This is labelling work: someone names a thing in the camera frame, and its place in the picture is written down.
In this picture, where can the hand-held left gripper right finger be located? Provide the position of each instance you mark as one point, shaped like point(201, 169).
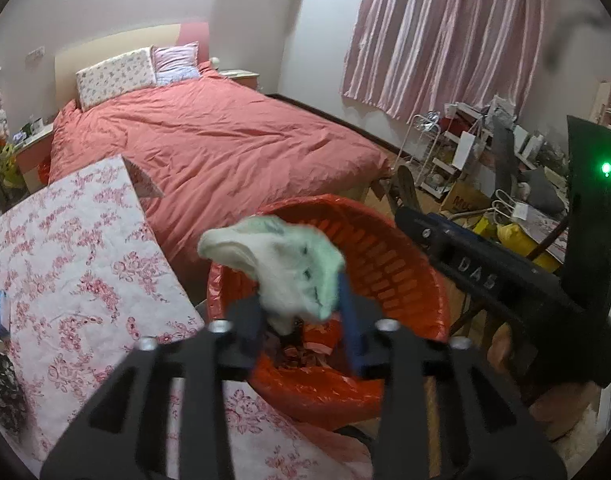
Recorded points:
point(353, 330)

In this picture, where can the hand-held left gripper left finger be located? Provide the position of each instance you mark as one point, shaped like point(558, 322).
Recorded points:
point(250, 332)

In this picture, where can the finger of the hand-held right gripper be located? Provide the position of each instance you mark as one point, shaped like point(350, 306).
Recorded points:
point(418, 230)
point(406, 187)

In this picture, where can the orange plastic basket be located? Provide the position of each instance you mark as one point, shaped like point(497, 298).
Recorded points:
point(400, 280)

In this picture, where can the white green cloth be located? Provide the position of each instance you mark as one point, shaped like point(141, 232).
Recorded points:
point(285, 260)

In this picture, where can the person's right hand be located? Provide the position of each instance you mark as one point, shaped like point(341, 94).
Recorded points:
point(565, 410)

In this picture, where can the cardboard box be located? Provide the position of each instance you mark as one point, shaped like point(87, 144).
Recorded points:
point(465, 199)

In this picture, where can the grey hanging cloth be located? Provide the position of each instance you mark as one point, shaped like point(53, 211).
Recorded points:
point(504, 157)

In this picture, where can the pink curtain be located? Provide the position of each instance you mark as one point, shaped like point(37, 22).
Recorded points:
point(445, 35)

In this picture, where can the floral tablecloth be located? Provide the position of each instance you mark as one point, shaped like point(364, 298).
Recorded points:
point(85, 270)

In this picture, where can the bed with salmon duvet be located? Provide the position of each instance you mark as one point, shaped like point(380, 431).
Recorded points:
point(225, 145)

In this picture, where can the pink bookshelf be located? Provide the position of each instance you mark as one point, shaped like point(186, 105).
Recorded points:
point(610, 107)

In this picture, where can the black floral wrapper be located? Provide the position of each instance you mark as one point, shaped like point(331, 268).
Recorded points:
point(3, 390)

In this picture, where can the pink striped pillow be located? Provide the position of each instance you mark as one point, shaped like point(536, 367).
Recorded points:
point(175, 62)

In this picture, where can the pink nightstand with mugs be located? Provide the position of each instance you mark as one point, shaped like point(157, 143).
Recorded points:
point(33, 152)

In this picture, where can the floral pillow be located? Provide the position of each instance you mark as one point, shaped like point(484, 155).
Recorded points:
point(115, 77)

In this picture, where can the yellow green plush toy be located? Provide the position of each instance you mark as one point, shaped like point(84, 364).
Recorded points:
point(8, 165)

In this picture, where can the white mug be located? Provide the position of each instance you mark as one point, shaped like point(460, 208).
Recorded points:
point(35, 125)

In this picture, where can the cream pink headboard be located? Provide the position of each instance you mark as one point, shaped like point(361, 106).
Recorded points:
point(100, 45)

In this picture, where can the white wall socket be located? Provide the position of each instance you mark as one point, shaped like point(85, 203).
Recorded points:
point(35, 52)

